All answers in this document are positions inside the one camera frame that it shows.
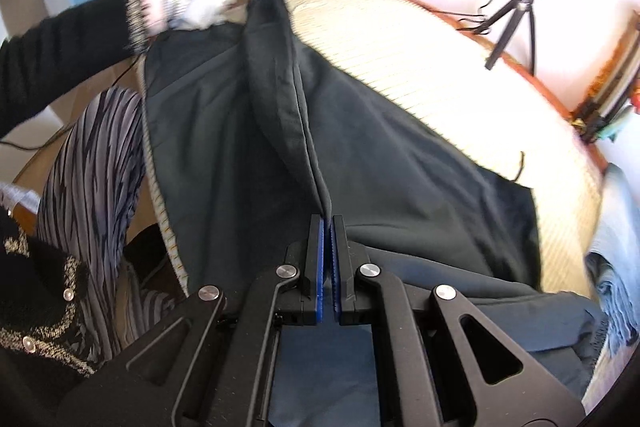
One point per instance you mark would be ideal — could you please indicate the person's left forearm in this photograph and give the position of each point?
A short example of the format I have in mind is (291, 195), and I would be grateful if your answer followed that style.
(60, 47)

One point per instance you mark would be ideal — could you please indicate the clear plastic bag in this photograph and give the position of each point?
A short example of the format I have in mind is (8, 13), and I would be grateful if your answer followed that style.
(20, 197)

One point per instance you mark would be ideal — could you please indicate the folded metal tripod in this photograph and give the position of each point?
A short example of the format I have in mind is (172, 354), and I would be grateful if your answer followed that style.
(605, 102)

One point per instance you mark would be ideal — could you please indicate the person's leg in striped trousers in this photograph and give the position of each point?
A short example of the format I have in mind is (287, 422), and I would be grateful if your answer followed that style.
(90, 187)

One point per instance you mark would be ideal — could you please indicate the folded blue jeans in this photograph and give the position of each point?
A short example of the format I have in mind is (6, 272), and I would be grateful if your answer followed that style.
(615, 257)

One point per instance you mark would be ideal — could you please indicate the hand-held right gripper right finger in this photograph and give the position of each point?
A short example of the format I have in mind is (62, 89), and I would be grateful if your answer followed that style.
(334, 267)

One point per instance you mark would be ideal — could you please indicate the person's black cardigan torso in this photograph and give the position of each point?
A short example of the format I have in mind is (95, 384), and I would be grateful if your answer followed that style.
(35, 307)

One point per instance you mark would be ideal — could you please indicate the dark grey pants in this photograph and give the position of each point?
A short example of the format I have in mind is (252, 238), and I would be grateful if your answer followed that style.
(240, 132)

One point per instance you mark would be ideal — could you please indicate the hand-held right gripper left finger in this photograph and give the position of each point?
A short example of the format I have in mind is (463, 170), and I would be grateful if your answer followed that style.
(318, 267)

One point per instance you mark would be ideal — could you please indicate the striped yellow fleece blanket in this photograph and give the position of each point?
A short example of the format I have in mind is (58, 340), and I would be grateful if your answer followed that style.
(425, 57)

